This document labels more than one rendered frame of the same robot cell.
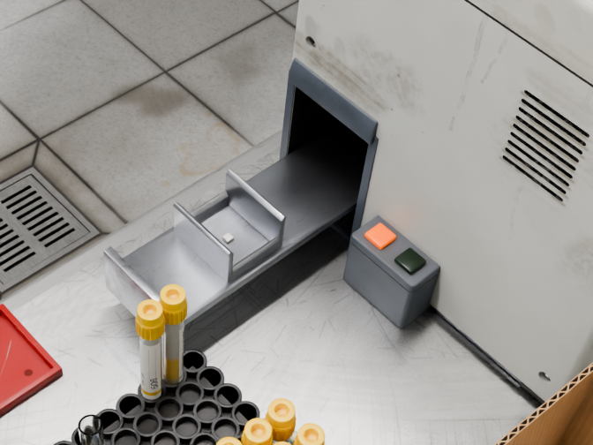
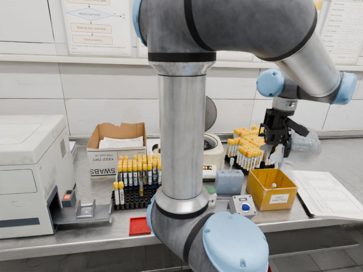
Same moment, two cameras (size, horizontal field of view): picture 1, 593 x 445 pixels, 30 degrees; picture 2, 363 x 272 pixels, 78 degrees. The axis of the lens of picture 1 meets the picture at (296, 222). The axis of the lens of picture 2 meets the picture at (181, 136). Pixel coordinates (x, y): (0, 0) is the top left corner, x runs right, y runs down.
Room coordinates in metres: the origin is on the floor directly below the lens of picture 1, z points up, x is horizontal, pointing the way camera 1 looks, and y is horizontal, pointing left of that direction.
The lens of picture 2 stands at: (0.74, 0.63, 1.45)
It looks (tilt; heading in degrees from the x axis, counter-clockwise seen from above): 24 degrees down; 218
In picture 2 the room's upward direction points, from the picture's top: 3 degrees clockwise
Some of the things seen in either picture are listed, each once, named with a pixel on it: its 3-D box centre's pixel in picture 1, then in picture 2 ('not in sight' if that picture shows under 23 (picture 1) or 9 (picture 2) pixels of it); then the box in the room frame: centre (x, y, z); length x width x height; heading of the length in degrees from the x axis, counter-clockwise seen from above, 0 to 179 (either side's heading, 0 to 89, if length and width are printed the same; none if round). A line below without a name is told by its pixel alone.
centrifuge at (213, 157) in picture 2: not in sight; (196, 153); (-0.07, 0.08, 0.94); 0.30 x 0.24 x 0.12; 40
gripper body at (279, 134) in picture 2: not in sight; (277, 126); (-0.03, 0.43, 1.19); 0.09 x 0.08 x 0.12; 139
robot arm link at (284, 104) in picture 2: not in sight; (285, 103); (-0.04, 0.44, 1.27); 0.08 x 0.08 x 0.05
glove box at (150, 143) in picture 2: not in sight; (159, 153); (0.04, -0.06, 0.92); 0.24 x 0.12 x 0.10; 49
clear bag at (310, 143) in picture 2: not in sight; (304, 136); (-0.69, 0.43, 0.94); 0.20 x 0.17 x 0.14; 114
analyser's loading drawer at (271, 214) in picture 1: (252, 218); (79, 211); (0.50, 0.03, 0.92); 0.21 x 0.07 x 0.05; 139
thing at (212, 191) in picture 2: not in sight; (209, 196); (0.13, 0.29, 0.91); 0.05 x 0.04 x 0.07; 49
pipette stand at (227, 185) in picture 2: not in sight; (228, 183); (0.02, 0.31, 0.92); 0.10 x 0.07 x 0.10; 134
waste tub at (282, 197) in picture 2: not in sight; (269, 188); (-0.06, 0.45, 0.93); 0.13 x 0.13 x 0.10; 48
